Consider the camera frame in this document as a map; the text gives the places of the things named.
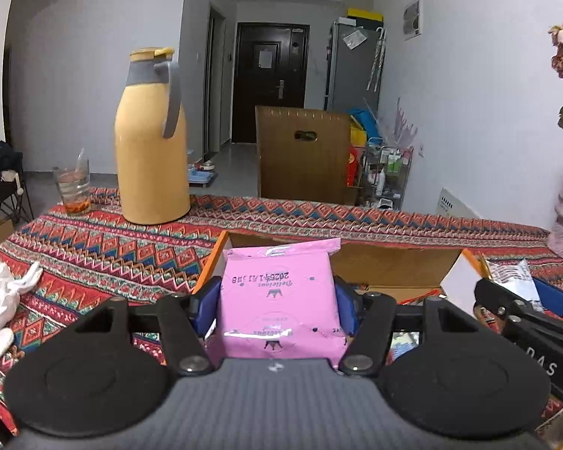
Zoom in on pink snack packet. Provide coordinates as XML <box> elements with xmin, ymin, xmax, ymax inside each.
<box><xmin>205</xmin><ymin>238</ymin><xmax>351</xmax><ymax>369</ymax></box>

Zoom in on wooden chair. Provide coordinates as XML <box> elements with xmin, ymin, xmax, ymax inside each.
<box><xmin>255</xmin><ymin>105</ymin><xmax>358</xmax><ymax>206</ymax></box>

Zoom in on grey refrigerator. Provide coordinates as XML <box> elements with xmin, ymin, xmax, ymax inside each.
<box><xmin>326</xmin><ymin>18</ymin><xmax>388</xmax><ymax>116</ymax></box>

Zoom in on white folded umbrella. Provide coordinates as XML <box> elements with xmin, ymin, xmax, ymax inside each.
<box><xmin>367</xmin><ymin>27</ymin><xmax>387</xmax><ymax>93</ymax></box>

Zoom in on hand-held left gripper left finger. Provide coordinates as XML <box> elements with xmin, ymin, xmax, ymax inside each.
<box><xmin>74</xmin><ymin>276</ymin><xmax>224</xmax><ymax>378</ymax></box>

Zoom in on red bag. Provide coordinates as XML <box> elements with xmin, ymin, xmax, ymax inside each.
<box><xmin>346</xmin><ymin>145</ymin><xmax>363</xmax><ymax>188</ymax></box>

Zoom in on black folding chair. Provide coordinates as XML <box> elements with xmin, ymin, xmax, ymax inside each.
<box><xmin>0</xmin><ymin>141</ymin><xmax>35</xmax><ymax>224</ymax></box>

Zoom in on wire storage cart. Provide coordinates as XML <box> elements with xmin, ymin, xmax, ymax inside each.
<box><xmin>359</xmin><ymin>145</ymin><xmax>414</xmax><ymax>211</ymax></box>

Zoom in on white wall radiator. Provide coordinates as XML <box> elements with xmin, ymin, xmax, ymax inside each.
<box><xmin>434</xmin><ymin>187</ymin><xmax>482</xmax><ymax>219</ymax></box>

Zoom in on yellow box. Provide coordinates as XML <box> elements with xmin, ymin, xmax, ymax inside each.
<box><xmin>347</xmin><ymin>8</ymin><xmax>386</xmax><ymax>23</ymax></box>

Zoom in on white cookie snack packet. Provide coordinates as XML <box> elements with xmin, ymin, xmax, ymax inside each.
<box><xmin>485</xmin><ymin>259</ymin><xmax>543</xmax><ymax>313</ymax></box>

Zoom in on glass cup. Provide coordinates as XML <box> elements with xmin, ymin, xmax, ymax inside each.
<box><xmin>53</xmin><ymin>147</ymin><xmax>93</xmax><ymax>216</ymax></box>

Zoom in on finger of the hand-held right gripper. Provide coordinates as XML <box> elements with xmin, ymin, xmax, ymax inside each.
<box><xmin>473</xmin><ymin>279</ymin><xmax>563</xmax><ymax>341</ymax></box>
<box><xmin>531</xmin><ymin>276</ymin><xmax>563</xmax><ymax>324</ymax></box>

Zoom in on clear plastic bag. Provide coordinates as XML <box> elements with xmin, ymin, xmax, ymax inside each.
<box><xmin>342</xmin><ymin>28</ymin><xmax>368</xmax><ymax>50</ymax></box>

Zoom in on blue bag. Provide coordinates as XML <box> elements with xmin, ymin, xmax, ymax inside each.
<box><xmin>348</xmin><ymin>108</ymin><xmax>381</xmax><ymax>144</ymax></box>

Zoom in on purple decorative feathers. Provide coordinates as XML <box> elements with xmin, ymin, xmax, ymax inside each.
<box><xmin>385</xmin><ymin>96</ymin><xmax>418</xmax><ymax>151</ymax></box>

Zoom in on dark entrance door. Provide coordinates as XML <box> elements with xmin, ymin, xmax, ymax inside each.
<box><xmin>231</xmin><ymin>22</ymin><xmax>309</xmax><ymax>145</ymax></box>

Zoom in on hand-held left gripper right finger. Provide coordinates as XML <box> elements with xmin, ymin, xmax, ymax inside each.
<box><xmin>333</xmin><ymin>276</ymin><xmax>480</xmax><ymax>379</ymax></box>

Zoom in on red cardboard snack box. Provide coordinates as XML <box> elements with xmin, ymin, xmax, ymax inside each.
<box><xmin>190</xmin><ymin>229</ymin><xmax>495</xmax><ymax>306</ymax></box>

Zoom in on yellow thermos jug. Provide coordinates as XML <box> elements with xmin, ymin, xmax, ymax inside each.
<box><xmin>114</xmin><ymin>47</ymin><xmax>191</xmax><ymax>226</ymax></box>

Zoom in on wall panel cover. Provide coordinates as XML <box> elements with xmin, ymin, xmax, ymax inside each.
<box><xmin>402</xmin><ymin>0</ymin><xmax>423</xmax><ymax>41</ymax></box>

